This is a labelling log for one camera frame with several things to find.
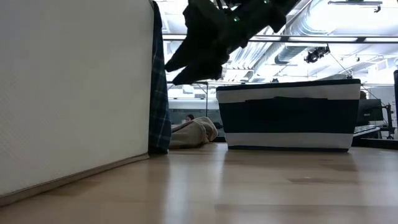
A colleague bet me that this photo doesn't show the dark grey jacket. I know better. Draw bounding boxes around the dark grey jacket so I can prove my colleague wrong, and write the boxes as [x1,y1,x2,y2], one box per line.
[164,0,231,86]

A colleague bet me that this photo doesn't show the blue plaid shirt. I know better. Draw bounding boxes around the blue plaid shirt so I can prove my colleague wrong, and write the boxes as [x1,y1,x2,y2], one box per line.
[147,1,172,156]

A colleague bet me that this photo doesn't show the black overhead crossbar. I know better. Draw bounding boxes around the black overhead crossbar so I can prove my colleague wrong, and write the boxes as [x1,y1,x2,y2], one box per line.
[162,33,398,45]

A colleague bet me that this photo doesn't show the navy white striped fabric bin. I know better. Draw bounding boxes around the navy white striped fabric bin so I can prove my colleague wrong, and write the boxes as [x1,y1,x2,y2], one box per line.
[215,78,362,153]

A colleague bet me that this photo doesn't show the beige khaki trousers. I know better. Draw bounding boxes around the beige khaki trousers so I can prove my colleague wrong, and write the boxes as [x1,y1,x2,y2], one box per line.
[169,116,220,150]

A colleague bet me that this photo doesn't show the black monitor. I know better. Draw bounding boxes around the black monitor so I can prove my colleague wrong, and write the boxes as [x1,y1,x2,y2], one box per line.
[355,98,385,127]

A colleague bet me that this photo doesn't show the white keyboard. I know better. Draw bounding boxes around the white keyboard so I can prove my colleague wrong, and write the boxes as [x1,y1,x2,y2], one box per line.
[352,124,382,139]

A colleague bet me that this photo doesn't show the beige fabric storage box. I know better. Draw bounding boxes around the beige fabric storage box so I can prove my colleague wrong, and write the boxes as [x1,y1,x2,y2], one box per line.
[0,0,155,207]

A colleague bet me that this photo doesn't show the black overhead camera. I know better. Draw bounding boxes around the black overhead camera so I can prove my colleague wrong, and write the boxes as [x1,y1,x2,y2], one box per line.
[303,45,331,65]

